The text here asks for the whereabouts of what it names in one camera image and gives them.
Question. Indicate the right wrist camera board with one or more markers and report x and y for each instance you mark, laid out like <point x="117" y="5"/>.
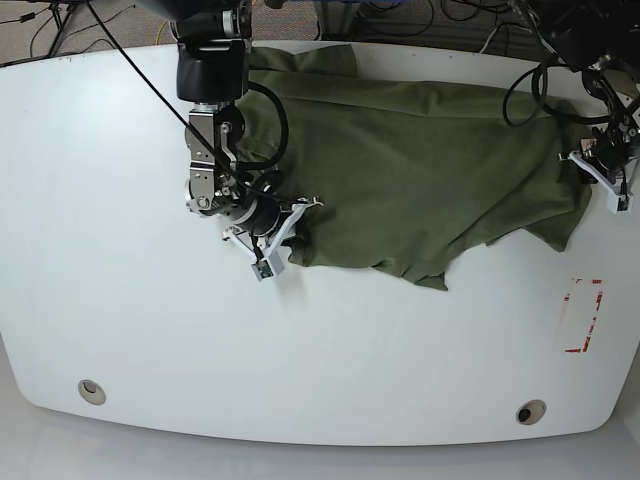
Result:
<point x="268" y="267"/>

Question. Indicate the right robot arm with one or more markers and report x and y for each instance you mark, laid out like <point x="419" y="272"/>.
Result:
<point x="214" y="42"/>

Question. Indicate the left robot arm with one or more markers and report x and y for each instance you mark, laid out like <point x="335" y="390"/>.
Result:
<point x="590" y="38"/>

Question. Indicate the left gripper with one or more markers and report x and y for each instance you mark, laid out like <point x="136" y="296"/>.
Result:
<point x="603" y="158"/>

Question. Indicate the left table cable grommet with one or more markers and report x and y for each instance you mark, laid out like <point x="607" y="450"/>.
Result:
<point x="91" y="392"/>

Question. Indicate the black tripod stand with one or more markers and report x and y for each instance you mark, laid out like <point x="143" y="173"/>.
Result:
<point x="62" y="14"/>

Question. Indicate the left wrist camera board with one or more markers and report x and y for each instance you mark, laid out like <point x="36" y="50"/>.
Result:
<point x="618" y="203"/>

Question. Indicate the table cable grommet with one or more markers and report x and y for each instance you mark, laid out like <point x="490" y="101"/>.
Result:
<point x="531" y="412"/>
<point x="91" y="392"/>

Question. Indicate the right table cable grommet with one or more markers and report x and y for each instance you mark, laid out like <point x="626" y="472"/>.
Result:
<point x="531" y="412"/>

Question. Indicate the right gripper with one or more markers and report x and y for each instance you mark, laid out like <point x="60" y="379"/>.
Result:
<point x="260" y="225"/>

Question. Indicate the green t-shirt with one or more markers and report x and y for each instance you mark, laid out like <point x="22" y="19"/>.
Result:
<point x="413" y="174"/>

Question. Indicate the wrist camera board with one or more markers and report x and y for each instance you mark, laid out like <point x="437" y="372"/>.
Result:
<point x="268" y="267"/>
<point x="618" y="203"/>

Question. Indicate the red tape rectangle marking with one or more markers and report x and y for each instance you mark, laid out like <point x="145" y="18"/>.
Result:
<point x="580" y="308"/>

